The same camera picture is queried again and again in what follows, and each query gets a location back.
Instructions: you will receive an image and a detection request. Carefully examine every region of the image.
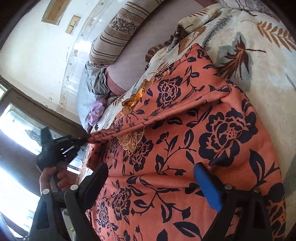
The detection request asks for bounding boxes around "orange floral black-patterned garment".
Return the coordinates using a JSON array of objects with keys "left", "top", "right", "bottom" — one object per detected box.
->
[{"left": 87, "top": 44, "right": 286, "bottom": 240}]

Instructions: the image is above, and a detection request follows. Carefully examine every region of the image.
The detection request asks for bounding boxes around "person's left hand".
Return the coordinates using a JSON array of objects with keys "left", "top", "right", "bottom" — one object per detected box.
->
[{"left": 39, "top": 162, "right": 79, "bottom": 194}]

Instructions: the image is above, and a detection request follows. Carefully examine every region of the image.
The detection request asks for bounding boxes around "lilac floral cloth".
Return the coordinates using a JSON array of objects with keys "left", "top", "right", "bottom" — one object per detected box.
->
[{"left": 86, "top": 98, "right": 107, "bottom": 132}]

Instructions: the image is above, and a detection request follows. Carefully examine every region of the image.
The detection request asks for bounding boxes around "grey-blue pillow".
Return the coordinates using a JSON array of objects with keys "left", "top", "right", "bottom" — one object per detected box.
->
[{"left": 76, "top": 62, "right": 110, "bottom": 129}]

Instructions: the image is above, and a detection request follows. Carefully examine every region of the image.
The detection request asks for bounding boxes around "striped floral bolster pillow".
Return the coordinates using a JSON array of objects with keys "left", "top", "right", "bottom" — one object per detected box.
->
[{"left": 89, "top": 0, "right": 162, "bottom": 68}]

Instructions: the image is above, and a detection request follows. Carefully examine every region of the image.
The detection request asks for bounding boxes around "pink bed headboard cushion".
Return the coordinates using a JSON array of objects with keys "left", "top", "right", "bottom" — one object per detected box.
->
[{"left": 106, "top": 0, "right": 217, "bottom": 95}]

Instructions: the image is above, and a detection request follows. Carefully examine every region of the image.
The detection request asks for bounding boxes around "cream leaf-pattern blanket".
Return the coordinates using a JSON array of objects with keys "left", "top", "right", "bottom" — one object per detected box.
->
[{"left": 91, "top": 2, "right": 296, "bottom": 209}]

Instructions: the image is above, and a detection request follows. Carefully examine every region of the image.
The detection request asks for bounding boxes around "beige wall switch plate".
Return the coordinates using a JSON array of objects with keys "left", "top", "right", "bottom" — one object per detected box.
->
[{"left": 66, "top": 15, "right": 81, "bottom": 35}]

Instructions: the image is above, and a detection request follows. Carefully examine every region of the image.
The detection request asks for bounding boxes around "gold wall plaque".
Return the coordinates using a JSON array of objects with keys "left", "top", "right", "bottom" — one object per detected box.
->
[{"left": 42, "top": 0, "right": 71, "bottom": 26}]

